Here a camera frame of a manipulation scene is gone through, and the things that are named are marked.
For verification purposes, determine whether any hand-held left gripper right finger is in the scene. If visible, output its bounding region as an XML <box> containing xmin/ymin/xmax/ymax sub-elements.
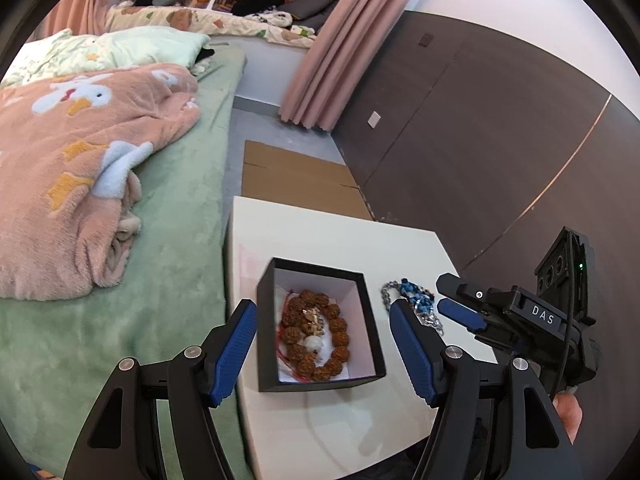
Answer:
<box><xmin>389</xmin><ymin>299</ymin><xmax>584</xmax><ymax>480</ymax></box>

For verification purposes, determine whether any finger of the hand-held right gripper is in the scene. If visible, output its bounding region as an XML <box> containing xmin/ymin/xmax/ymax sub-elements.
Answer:
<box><xmin>436</xmin><ymin>298</ymin><xmax>489</xmax><ymax>332</ymax></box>
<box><xmin>435</xmin><ymin>273</ymin><xmax>494</xmax><ymax>312</ymax></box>

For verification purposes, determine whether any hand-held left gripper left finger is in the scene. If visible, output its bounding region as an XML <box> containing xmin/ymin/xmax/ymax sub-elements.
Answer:
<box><xmin>62</xmin><ymin>299</ymin><xmax>258</xmax><ymax>480</ymax></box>

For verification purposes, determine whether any silver chain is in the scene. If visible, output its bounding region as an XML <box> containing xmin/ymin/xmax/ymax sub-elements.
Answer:
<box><xmin>381</xmin><ymin>280</ymin><xmax>446</xmax><ymax>339</ymax></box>

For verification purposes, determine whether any blue bead bracelet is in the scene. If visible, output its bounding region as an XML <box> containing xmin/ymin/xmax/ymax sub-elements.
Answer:
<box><xmin>398</xmin><ymin>277</ymin><xmax>436</xmax><ymax>314</ymax></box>

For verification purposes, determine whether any black jewelry box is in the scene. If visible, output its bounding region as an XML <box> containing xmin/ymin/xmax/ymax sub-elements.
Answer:
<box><xmin>256</xmin><ymin>257</ymin><xmax>387</xmax><ymax>393</ymax></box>

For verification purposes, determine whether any person's right hand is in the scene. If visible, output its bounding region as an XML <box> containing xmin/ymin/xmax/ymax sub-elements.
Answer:
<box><xmin>552</xmin><ymin>392</ymin><xmax>584</xmax><ymax>447</ymax></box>

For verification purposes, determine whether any gold charm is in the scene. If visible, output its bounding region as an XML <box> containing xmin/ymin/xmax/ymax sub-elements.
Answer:
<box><xmin>300</xmin><ymin>310</ymin><xmax>326</xmax><ymax>336</ymax></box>

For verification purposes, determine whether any green bed sheet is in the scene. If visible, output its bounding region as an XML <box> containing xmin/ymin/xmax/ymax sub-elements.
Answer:
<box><xmin>0</xmin><ymin>42</ymin><xmax>252</xmax><ymax>480</ymax></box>

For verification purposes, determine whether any flat cardboard sheet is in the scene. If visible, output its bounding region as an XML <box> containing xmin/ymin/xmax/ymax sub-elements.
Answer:
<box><xmin>241</xmin><ymin>140</ymin><xmax>375</xmax><ymax>222</ymax></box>

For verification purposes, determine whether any pink printed fleece blanket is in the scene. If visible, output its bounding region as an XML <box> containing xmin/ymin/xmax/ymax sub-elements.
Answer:
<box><xmin>0</xmin><ymin>64</ymin><xmax>202</xmax><ymax>302</ymax></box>

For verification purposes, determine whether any pink curtain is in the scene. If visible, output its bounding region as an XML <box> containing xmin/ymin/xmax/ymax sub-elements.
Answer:
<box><xmin>30</xmin><ymin>0</ymin><xmax>151</xmax><ymax>42</ymax></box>
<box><xmin>279</xmin><ymin>0</ymin><xmax>453</xmax><ymax>134</ymax></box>

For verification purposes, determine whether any black cloth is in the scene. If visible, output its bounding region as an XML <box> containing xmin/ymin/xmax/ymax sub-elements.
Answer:
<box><xmin>192</xmin><ymin>47</ymin><xmax>216</xmax><ymax>74</ymax></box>

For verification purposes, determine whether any grey bolster pillow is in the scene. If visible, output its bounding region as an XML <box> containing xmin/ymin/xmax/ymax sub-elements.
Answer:
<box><xmin>280</xmin><ymin>0</ymin><xmax>346</xmax><ymax>29</ymax></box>

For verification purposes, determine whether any light green printed pillow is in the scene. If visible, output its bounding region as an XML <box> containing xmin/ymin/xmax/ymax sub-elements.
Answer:
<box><xmin>2</xmin><ymin>26</ymin><xmax>211</xmax><ymax>86</ymax></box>

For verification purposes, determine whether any black white plush toy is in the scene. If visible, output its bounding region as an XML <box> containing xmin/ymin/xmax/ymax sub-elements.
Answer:
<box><xmin>255</xmin><ymin>7</ymin><xmax>297</xmax><ymax>29</ymax></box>

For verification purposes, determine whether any printed window seat cushion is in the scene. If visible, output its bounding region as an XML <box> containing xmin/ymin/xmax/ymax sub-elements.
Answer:
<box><xmin>105</xmin><ymin>5</ymin><xmax>321</xmax><ymax>49</ymax></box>

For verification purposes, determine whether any brown bead bracelet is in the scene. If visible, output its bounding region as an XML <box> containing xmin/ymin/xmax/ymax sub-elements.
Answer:
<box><xmin>279</xmin><ymin>287</ymin><xmax>353</xmax><ymax>382</ymax></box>

